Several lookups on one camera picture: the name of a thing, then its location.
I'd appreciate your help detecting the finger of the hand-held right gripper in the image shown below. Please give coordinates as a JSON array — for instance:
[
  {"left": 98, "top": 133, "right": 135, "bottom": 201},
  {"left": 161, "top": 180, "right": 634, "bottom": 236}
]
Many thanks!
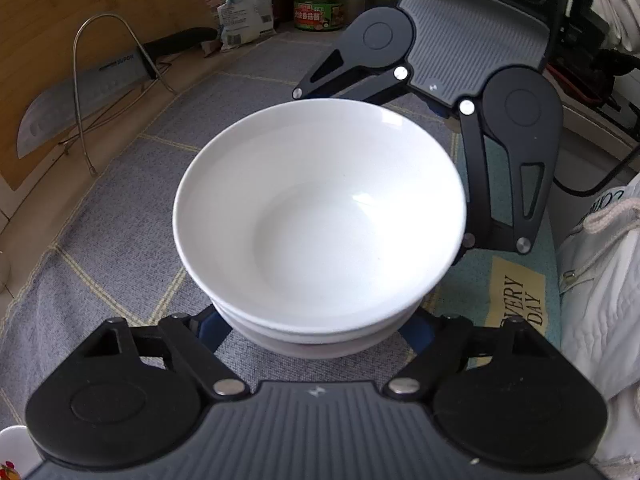
[
  {"left": 457, "top": 99, "right": 558, "bottom": 257},
  {"left": 291, "top": 44, "right": 413, "bottom": 107}
]

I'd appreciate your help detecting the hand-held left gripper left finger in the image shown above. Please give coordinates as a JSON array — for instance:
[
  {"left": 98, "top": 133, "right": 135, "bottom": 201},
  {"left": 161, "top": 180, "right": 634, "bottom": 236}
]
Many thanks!
[{"left": 75, "top": 310, "right": 251, "bottom": 402}]

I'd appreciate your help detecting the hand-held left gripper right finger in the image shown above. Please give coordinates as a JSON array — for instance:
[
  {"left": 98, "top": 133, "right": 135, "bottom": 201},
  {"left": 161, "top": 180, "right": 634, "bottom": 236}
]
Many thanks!
[{"left": 382, "top": 307, "right": 568, "bottom": 402}]

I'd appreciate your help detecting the white ceramic bowl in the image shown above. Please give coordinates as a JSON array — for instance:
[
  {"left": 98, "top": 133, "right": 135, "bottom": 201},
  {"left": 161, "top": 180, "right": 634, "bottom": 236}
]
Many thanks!
[
  {"left": 222, "top": 312, "right": 408, "bottom": 360},
  {"left": 172, "top": 98, "right": 469, "bottom": 313},
  {"left": 209, "top": 292, "right": 421, "bottom": 336}
]

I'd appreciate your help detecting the white fruit-print plate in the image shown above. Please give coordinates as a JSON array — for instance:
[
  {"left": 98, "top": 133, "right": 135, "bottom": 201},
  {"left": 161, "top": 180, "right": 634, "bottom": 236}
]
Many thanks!
[{"left": 0, "top": 425, "right": 45, "bottom": 480}]

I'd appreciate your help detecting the green-lidded food tub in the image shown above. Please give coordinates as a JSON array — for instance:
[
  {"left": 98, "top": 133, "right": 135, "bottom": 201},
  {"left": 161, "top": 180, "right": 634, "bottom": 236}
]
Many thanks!
[{"left": 291, "top": 0, "right": 347, "bottom": 32}]

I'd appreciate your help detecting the grey checked table cloth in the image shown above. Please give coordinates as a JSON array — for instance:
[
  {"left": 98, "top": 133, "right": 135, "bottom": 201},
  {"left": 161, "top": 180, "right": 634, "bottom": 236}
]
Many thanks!
[{"left": 0, "top": 35, "right": 563, "bottom": 441}]

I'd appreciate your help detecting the white printed food bag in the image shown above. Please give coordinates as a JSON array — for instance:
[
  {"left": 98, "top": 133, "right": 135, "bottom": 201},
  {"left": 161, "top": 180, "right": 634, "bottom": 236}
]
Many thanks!
[{"left": 217, "top": 0, "right": 279, "bottom": 52}]

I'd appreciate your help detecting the person's white jacket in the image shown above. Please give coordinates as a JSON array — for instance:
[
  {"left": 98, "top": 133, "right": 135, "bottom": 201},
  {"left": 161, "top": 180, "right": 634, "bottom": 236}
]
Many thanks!
[{"left": 556, "top": 172, "right": 640, "bottom": 468}]

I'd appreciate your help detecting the black cable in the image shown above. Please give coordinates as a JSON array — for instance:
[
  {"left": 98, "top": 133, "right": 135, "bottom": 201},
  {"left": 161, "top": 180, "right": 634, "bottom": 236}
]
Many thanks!
[{"left": 550, "top": 147, "right": 640, "bottom": 197}]

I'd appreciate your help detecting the metal wire rack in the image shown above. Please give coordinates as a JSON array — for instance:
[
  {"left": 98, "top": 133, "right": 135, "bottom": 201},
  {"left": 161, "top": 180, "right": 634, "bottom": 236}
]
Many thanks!
[{"left": 60, "top": 14, "right": 179, "bottom": 177}]

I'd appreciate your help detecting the black-handled kitchen knife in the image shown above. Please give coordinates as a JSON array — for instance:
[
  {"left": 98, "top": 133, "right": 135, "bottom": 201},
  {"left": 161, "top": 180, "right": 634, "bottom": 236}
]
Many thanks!
[{"left": 15, "top": 26, "right": 221, "bottom": 159}]

